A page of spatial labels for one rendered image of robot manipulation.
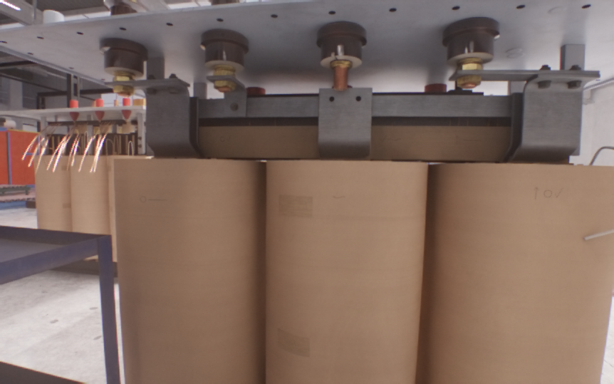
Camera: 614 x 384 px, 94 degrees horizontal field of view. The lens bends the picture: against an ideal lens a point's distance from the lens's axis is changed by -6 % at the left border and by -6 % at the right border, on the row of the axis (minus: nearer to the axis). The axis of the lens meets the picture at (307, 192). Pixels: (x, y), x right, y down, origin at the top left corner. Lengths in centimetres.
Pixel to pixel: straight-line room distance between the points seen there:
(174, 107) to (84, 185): 252
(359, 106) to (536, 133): 38
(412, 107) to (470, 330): 53
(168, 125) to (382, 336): 72
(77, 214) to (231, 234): 268
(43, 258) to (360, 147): 65
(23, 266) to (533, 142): 99
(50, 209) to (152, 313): 280
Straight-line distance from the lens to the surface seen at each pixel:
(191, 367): 92
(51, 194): 360
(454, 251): 79
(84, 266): 370
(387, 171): 67
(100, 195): 329
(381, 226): 68
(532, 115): 81
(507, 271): 77
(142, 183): 84
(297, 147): 81
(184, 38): 84
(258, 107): 81
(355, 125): 71
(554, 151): 84
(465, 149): 85
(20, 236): 98
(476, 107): 82
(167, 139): 84
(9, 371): 117
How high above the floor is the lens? 105
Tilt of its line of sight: 4 degrees down
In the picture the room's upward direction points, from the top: 1 degrees clockwise
